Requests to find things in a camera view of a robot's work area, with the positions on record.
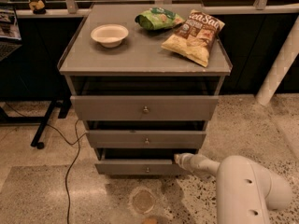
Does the grey bottom drawer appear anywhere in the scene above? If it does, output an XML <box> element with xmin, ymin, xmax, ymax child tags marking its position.
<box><xmin>94</xmin><ymin>148</ymin><xmax>198</xmax><ymax>175</ymax></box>

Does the grey drawer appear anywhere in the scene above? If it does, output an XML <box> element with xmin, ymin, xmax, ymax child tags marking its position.
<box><xmin>94</xmin><ymin>148</ymin><xmax>198</xmax><ymax>175</ymax></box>
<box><xmin>87</xmin><ymin>130</ymin><xmax>206</xmax><ymax>149</ymax></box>
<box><xmin>71</xmin><ymin>95</ymin><xmax>218</xmax><ymax>121</ymax></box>

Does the grey middle drawer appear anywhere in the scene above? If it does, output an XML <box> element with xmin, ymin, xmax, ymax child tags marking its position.
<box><xmin>87</xmin><ymin>130</ymin><xmax>206</xmax><ymax>149</ymax></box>

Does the grey drawer cabinet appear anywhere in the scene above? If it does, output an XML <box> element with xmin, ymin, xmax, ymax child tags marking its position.
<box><xmin>57</xmin><ymin>3</ymin><xmax>234</xmax><ymax>173</ymax></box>

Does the grey top drawer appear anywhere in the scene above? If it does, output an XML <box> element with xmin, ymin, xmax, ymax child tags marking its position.
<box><xmin>71</xmin><ymin>95</ymin><xmax>218</xmax><ymax>121</ymax></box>

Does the round floor cover plate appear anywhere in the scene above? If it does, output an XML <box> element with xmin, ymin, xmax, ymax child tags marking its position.
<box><xmin>129</xmin><ymin>188</ymin><xmax>156</xmax><ymax>215</ymax></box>

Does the yellow brown chip bag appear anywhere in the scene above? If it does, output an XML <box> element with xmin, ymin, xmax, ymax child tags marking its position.
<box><xmin>162</xmin><ymin>9</ymin><xmax>225</xmax><ymax>67</ymax></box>

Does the white paper bowl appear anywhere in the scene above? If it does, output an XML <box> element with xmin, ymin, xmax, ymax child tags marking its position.
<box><xmin>91</xmin><ymin>24</ymin><xmax>129</xmax><ymax>48</ymax></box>

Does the green snack bag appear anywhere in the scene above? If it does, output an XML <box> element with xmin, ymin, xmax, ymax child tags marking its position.
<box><xmin>135</xmin><ymin>7</ymin><xmax>184</xmax><ymax>31</ymax></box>

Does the metal window railing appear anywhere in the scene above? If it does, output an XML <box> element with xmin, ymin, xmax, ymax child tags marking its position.
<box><xmin>0</xmin><ymin>0</ymin><xmax>299</xmax><ymax>19</ymax></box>

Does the laptop on desk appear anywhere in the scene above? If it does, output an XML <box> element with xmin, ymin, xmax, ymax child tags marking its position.
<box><xmin>0</xmin><ymin>3</ymin><xmax>22</xmax><ymax>61</ymax></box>

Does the small yellow black object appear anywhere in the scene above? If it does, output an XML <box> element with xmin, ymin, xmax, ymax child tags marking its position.
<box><xmin>29</xmin><ymin>0</ymin><xmax>46</xmax><ymax>14</ymax></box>

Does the black floor cable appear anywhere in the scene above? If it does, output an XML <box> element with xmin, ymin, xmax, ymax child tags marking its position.
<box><xmin>0</xmin><ymin>103</ymin><xmax>87</xmax><ymax>224</ymax></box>

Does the black desk leg frame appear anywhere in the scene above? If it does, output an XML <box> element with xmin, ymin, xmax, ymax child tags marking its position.
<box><xmin>0</xmin><ymin>100</ymin><xmax>71</xmax><ymax>149</ymax></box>

